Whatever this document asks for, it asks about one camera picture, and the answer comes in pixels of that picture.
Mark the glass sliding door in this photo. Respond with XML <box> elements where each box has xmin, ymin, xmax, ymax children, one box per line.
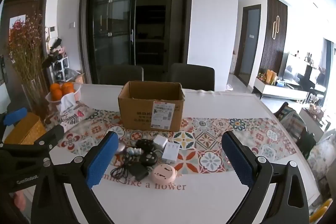
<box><xmin>88</xmin><ymin>0</ymin><xmax>139</xmax><ymax>84</ymax></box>

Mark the television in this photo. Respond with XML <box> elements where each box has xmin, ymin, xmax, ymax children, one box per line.
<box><xmin>282</xmin><ymin>53</ymin><xmax>319</xmax><ymax>90</ymax></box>

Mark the white cube charger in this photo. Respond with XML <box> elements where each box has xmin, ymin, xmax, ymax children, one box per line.
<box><xmin>154</xmin><ymin>135</ymin><xmax>168</xmax><ymax>148</ymax></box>

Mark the wooden chair with cushion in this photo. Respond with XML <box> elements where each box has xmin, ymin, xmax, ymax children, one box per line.
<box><xmin>273</xmin><ymin>102</ymin><xmax>317</xmax><ymax>159</ymax></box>

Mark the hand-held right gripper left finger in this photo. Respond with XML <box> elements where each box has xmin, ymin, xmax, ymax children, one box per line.
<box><xmin>31</xmin><ymin>131</ymin><xmax>120</xmax><ymax>224</ymax></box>

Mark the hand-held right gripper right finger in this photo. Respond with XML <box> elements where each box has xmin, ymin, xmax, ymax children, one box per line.
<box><xmin>222</xmin><ymin>131</ymin><xmax>310</xmax><ymax>224</ymax></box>

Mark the grey interior door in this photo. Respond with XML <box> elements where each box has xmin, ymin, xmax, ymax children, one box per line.
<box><xmin>235</xmin><ymin>5</ymin><xmax>261</xmax><ymax>83</ymax></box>

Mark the glass vase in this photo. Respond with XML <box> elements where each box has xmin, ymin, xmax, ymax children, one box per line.
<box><xmin>21</xmin><ymin>77</ymin><xmax>50</xmax><ymax>119</ymax></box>

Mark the yellow plastic object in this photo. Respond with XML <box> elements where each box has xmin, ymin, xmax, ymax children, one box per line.
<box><xmin>308</xmin><ymin>198</ymin><xmax>334</xmax><ymax>223</ymax></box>

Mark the orange paper bag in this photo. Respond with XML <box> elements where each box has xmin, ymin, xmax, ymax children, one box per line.
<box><xmin>266</xmin><ymin>70</ymin><xmax>278</xmax><ymax>85</ymax></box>

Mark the white USB hub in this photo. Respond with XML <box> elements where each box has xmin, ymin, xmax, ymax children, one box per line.
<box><xmin>161</xmin><ymin>142</ymin><xmax>180</xmax><ymax>164</ymax></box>

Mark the black round gadget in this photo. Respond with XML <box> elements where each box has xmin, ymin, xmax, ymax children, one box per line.
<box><xmin>139</xmin><ymin>152</ymin><xmax>158</xmax><ymax>164</ymax></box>

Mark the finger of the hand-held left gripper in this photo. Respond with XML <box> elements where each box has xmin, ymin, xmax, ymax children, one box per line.
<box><xmin>0</xmin><ymin>107</ymin><xmax>29</xmax><ymax>146</ymax></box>
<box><xmin>26</xmin><ymin>124</ymin><xmax>65</xmax><ymax>160</ymax></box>

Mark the dark dining chair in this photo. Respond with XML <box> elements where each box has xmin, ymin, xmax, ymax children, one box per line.
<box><xmin>99</xmin><ymin>65</ymin><xmax>144</xmax><ymax>85</ymax></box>
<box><xmin>167</xmin><ymin>63</ymin><xmax>215</xmax><ymax>91</ymax></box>

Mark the black plastic gadget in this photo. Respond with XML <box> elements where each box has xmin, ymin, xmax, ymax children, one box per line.
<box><xmin>136</xmin><ymin>139</ymin><xmax>156</xmax><ymax>151</ymax></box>

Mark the dark slatted wall panel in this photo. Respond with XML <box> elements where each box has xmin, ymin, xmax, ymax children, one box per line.
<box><xmin>262</xmin><ymin>0</ymin><xmax>288</xmax><ymax>75</ymax></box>

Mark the dried flower bunch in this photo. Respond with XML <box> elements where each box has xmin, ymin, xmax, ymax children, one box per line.
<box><xmin>7</xmin><ymin>18</ymin><xmax>46</xmax><ymax>83</ymax></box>

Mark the printed tissue pouch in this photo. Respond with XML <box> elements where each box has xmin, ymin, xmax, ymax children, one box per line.
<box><xmin>56</xmin><ymin>94</ymin><xmax>92</xmax><ymax>132</ymax></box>

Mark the person's left hand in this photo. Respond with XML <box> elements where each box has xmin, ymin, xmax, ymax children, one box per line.
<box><xmin>12</xmin><ymin>190</ymin><xmax>27</xmax><ymax>211</ymax></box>

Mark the black power adapter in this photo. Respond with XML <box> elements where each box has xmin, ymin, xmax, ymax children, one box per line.
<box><xmin>129</xmin><ymin>162</ymin><xmax>150</xmax><ymax>180</ymax></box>

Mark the yellow woven box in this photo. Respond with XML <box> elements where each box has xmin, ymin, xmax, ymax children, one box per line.
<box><xmin>4</xmin><ymin>112</ymin><xmax>47</xmax><ymax>144</ymax></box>

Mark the black cable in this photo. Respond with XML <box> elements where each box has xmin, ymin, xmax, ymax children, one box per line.
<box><xmin>110</xmin><ymin>153</ymin><xmax>132</xmax><ymax>180</ymax></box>

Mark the cardboard box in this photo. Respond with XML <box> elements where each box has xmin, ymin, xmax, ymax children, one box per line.
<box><xmin>118</xmin><ymin>81</ymin><xmax>185</xmax><ymax>132</ymax></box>

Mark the vase of dried flowers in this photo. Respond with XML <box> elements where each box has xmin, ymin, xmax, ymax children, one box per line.
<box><xmin>0</xmin><ymin>0</ymin><xmax>48</xmax><ymax>109</ymax></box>

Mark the white fruit basket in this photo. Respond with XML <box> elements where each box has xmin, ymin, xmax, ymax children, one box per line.
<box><xmin>46</xmin><ymin>84</ymin><xmax>82</xmax><ymax>111</ymax></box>

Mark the pink round socket adapter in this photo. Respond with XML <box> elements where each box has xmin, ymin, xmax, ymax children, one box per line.
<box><xmin>152</xmin><ymin>164</ymin><xmax>177</xmax><ymax>185</ymax></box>

